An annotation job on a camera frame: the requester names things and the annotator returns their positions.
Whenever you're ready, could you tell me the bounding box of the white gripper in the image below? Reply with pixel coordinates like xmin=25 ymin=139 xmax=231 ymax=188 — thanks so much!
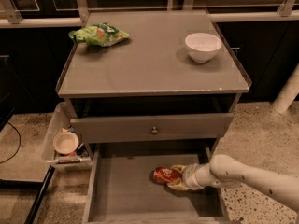
xmin=167 ymin=163 xmax=205 ymax=191

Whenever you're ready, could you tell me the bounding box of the red coke can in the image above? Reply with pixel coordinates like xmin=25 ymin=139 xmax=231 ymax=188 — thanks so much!
xmin=152 ymin=167 xmax=181 ymax=185

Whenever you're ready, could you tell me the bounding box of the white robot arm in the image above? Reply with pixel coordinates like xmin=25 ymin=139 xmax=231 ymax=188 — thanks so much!
xmin=185 ymin=71 xmax=299 ymax=224

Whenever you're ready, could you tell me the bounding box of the grey top drawer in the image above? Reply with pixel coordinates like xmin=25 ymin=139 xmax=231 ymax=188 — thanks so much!
xmin=71 ymin=113 xmax=233 ymax=143

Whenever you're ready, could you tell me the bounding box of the brass drawer knob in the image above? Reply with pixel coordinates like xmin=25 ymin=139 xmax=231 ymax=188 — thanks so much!
xmin=151 ymin=127 xmax=159 ymax=135

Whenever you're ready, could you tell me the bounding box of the grey open middle drawer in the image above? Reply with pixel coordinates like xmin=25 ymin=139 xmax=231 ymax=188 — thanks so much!
xmin=82 ymin=143 xmax=240 ymax=224

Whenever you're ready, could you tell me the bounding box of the grey drawer cabinet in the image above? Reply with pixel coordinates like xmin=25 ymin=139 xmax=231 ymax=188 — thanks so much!
xmin=55 ymin=10 xmax=252 ymax=224

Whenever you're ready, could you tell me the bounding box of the small white bowl in bin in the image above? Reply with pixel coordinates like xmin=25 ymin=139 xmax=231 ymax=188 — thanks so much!
xmin=53 ymin=132 xmax=79 ymax=155

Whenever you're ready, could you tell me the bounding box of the green chip bag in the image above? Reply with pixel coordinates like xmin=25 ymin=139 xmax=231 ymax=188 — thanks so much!
xmin=68 ymin=22 xmax=130 ymax=47

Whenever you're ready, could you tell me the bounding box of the metal railing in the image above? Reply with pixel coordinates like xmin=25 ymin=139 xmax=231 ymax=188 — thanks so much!
xmin=1 ymin=0 xmax=299 ymax=27

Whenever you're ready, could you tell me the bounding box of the black frame on floor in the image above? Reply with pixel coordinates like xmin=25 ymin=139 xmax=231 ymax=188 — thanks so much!
xmin=0 ymin=166 xmax=55 ymax=224

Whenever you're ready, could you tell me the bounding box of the black cable on floor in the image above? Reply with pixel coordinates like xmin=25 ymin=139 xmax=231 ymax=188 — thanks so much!
xmin=0 ymin=117 xmax=22 ymax=165

